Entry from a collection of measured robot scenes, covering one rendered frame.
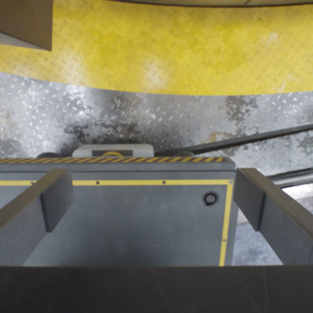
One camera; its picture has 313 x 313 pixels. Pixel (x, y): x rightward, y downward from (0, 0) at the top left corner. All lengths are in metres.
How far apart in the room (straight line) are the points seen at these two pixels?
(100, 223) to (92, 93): 0.46
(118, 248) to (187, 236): 0.19
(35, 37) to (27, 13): 0.04
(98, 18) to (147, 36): 0.17
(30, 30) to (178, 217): 0.49
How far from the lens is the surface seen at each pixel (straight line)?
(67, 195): 0.17
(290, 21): 0.94
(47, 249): 0.70
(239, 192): 0.16
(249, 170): 0.16
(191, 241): 0.62
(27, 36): 0.46
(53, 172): 0.17
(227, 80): 0.84
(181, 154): 0.73
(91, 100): 0.84
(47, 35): 0.53
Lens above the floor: 0.80
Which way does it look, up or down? 73 degrees down
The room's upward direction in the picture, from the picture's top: 180 degrees counter-clockwise
